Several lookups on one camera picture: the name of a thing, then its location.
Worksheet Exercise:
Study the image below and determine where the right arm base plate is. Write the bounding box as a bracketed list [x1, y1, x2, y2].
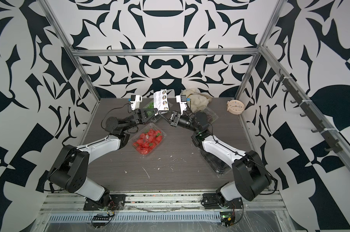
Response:
[201, 193, 243, 209]

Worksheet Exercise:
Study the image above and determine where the purple grape clamshell box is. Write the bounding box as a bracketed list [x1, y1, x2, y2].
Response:
[204, 107, 218, 124]

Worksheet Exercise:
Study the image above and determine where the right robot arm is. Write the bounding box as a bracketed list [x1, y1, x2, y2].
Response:
[158, 111, 272, 202]

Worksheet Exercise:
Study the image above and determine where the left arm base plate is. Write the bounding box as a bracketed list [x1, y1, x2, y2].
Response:
[83, 194, 127, 211]

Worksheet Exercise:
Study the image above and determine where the aluminium frame rail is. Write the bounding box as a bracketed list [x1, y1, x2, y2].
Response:
[38, 189, 289, 215]

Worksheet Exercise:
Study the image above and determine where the cream plush toy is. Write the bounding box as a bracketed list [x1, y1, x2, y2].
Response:
[181, 88, 212, 113]

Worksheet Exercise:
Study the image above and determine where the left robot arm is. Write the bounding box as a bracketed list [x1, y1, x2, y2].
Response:
[46, 108, 158, 207]

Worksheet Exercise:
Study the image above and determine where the green and red grape box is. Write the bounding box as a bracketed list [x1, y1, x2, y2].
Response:
[144, 100, 173, 123]

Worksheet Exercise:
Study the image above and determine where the right circuit board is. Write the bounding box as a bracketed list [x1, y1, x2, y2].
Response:
[220, 212, 235, 227]

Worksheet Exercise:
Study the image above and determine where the strawberry clamshell box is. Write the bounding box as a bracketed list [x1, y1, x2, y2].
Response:
[129, 123, 166, 156]

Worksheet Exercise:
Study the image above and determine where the circuit board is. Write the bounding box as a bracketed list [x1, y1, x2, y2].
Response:
[91, 214, 113, 228]
[220, 212, 235, 227]

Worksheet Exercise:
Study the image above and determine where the left circuit board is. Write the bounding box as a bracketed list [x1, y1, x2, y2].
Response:
[91, 214, 113, 228]

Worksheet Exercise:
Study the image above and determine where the black wall hook rail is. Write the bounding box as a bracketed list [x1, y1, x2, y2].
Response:
[277, 71, 344, 153]

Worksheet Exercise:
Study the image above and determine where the white sticker sheet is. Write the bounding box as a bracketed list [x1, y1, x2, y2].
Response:
[153, 89, 169, 111]

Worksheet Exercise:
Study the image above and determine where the avocado clamshell box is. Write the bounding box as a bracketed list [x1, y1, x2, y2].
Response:
[200, 150, 231, 175]

